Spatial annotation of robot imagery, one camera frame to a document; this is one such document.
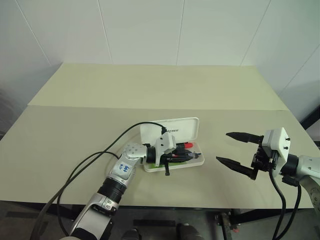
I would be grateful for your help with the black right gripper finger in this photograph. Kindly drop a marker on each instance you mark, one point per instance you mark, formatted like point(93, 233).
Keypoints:
point(237, 166)
point(245, 137)

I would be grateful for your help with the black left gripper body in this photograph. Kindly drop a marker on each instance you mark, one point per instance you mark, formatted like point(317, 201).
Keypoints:
point(171, 155)

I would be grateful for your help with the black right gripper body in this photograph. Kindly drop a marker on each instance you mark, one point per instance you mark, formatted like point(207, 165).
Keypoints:
point(263, 160)

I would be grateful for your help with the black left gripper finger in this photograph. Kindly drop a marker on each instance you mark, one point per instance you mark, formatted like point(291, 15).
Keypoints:
point(184, 151)
point(186, 157)

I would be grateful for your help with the green marker pen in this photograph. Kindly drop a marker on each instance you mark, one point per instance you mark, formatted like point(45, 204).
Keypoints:
point(182, 163)

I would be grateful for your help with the black pen with red ends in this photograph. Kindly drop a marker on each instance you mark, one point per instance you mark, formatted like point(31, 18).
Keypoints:
point(188, 145)

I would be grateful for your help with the white hinged pencil case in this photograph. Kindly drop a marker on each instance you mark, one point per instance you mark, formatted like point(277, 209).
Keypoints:
point(185, 127)

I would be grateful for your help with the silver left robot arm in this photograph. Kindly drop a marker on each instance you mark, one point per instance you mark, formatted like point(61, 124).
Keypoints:
point(130, 152)

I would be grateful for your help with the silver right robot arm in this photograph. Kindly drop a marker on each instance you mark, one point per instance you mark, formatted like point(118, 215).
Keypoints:
point(308, 165)

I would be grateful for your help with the black flat bar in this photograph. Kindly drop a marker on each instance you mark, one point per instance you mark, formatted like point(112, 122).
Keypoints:
point(153, 223)

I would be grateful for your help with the dark rounded shape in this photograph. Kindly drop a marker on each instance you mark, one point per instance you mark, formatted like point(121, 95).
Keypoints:
point(187, 231)
point(132, 235)

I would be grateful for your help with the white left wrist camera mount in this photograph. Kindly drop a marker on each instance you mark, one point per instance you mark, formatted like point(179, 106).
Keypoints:
point(163, 143)

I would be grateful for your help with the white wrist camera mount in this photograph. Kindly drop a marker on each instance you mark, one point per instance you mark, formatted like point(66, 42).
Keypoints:
point(163, 143)
point(277, 142)

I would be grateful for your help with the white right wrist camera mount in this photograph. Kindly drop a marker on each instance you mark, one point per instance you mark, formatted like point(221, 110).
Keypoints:
point(277, 142)

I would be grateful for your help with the black metal table frame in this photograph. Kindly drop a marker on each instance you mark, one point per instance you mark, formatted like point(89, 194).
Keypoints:
point(250, 216)

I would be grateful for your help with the black side rack frame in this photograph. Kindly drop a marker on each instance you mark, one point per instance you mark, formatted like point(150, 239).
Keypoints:
point(312, 120)

